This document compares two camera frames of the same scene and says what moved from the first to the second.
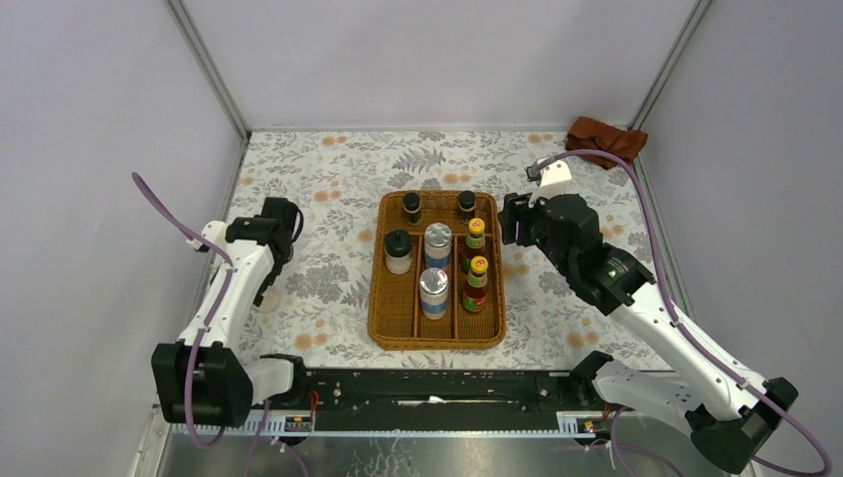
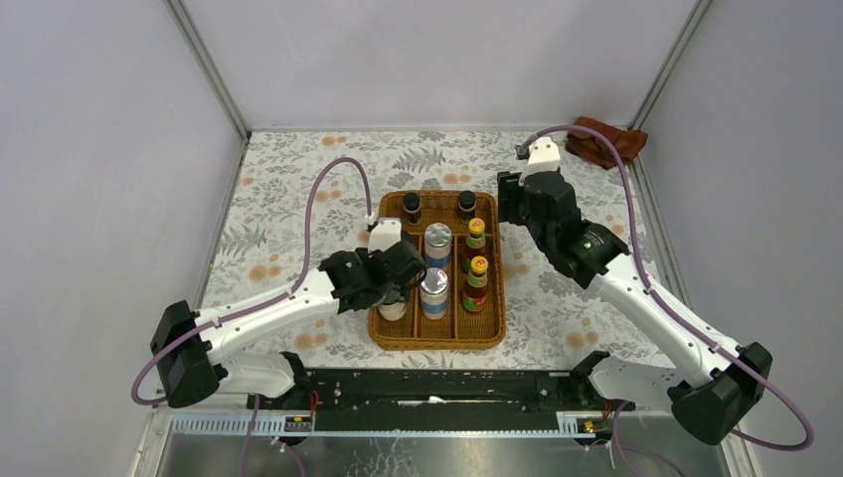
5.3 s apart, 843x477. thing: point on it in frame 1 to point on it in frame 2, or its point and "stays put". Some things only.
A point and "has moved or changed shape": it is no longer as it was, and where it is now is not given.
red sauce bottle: [475, 242] stays put
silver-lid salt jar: [433, 285] stays put
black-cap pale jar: [270, 299] has moved or changed shape
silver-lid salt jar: [437, 245] stays put
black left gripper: [269, 279] to [400, 294]
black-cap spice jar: [413, 208] stays put
